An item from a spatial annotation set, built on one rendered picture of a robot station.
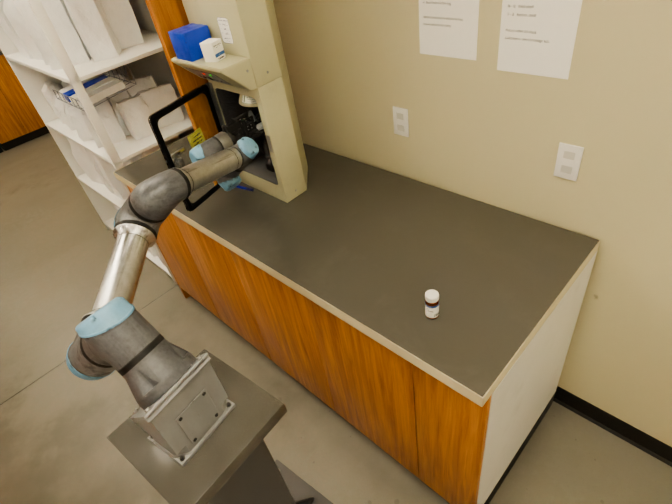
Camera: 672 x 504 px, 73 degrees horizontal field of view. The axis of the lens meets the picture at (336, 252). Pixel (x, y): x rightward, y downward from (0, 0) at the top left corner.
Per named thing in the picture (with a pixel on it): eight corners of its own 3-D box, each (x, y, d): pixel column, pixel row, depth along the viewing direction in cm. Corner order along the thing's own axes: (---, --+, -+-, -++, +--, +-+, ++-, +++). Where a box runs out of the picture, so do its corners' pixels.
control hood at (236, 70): (205, 75, 172) (196, 48, 165) (258, 88, 152) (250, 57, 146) (179, 86, 166) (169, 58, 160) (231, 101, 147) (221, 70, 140)
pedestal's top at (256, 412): (189, 524, 98) (182, 517, 95) (113, 445, 115) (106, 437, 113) (287, 411, 115) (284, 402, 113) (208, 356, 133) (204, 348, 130)
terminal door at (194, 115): (236, 174, 197) (206, 82, 171) (189, 213, 178) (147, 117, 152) (235, 173, 197) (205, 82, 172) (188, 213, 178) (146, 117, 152)
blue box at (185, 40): (200, 49, 162) (192, 22, 157) (216, 52, 157) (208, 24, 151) (177, 59, 158) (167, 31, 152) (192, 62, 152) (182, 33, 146)
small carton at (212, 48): (214, 57, 153) (208, 38, 149) (226, 57, 151) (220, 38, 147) (205, 62, 149) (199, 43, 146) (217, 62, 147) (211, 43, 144)
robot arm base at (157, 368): (153, 406, 92) (118, 372, 91) (136, 412, 103) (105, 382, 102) (205, 353, 102) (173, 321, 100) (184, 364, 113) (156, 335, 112)
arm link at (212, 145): (200, 174, 165) (185, 156, 164) (224, 159, 170) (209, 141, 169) (203, 166, 158) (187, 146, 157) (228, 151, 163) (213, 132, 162)
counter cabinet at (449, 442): (264, 241, 322) (226, 123, 265) (551, 404, 200) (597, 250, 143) (184, 297, 289) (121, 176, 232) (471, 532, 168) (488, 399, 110)
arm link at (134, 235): (72, 359, 97) (135, 178, 129) (54, 379, 106) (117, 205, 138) (129, 372, 103) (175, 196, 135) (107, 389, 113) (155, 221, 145)
